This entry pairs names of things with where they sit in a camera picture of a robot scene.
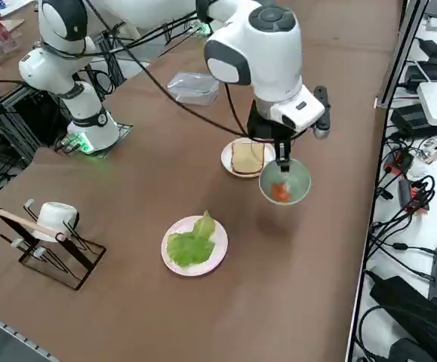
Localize black power adapter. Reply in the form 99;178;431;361
390;103;429;133

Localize black device with red plugs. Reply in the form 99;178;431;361
395;177;431;215

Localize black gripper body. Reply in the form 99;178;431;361
247;100;299;143

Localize white cup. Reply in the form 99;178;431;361
32;202;80;242

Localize black wire cup rack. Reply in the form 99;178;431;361
0;198;107;291

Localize pale plate under lettuce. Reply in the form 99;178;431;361
161;215;229;277

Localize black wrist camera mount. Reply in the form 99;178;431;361
312;85;333;141

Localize green lettuce leaf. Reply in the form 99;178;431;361
166;210;218;267

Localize clear plastic container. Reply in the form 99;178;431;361
166;72;220;107

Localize black aluminium frame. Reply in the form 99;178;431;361
0;78;72;170

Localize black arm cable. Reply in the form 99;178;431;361
82;0;306;139

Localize pale green bowl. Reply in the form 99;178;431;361
258;158;312;206

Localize white round plate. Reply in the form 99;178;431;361
220;137;278;178

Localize bread slice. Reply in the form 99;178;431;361
231;141;266;175

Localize aluminium table rail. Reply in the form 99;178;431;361
0;305;59;362

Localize aluminium camera post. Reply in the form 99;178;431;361
375;0;427;110

